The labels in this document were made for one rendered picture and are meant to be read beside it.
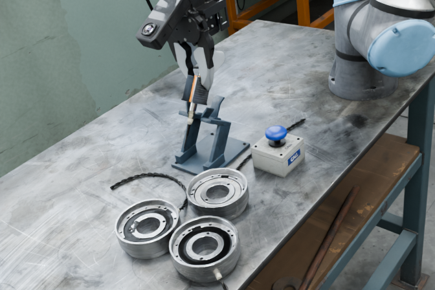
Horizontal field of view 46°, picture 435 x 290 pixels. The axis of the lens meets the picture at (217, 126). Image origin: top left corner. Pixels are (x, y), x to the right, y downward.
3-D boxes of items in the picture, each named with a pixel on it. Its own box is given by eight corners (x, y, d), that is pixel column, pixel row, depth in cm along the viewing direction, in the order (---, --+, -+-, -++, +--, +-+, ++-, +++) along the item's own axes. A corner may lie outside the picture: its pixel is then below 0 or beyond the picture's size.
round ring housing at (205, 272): (166, 248, 82) (161, 230, 79) (227, 226, 84) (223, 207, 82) (185, 296, 73) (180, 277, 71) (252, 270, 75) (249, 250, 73)
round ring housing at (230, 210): (241, 229, 83) (237, 210, 81) (181, 223, 86) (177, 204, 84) (256, 188, 91) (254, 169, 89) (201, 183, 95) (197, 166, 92)
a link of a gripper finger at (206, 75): (235, 79, 94) (223, 32, 90) (215, 94, 91) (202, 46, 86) (223, 78, 96) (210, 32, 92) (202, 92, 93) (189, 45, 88)
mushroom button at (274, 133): (281, 160, 93) (278, 137, 90) (263, 154, 95) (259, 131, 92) (292, 149, 95) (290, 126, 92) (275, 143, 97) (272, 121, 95)
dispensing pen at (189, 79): (170, 145, 93) (190, 54, 92) (185, 145, 97) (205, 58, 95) (179, 148, 92) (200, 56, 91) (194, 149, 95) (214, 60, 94)
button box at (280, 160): (285, 178, 92) (282, 156, 89) (253, 167, 96) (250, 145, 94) (308, 155, 97) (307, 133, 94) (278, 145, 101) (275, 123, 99)
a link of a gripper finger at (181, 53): (211, 76, 98) (208, 32, 92) (191, 90, 94) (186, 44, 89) (199, 71, 100) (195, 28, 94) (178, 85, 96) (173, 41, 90)
